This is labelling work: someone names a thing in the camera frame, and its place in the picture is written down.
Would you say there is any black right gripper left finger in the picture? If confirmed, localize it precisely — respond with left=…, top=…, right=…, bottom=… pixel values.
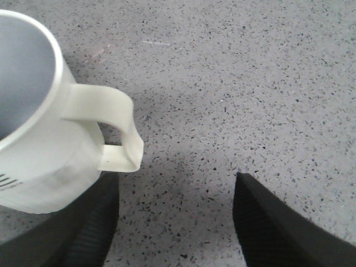
left=1, top=172, right=119, bottom=266

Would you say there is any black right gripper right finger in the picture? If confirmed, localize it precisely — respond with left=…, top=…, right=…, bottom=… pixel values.
left=232, top=172, right=355, bottom=266

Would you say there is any cream HOME mug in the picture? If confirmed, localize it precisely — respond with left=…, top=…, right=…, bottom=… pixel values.
left=1, top=10, right=144, bottom=214

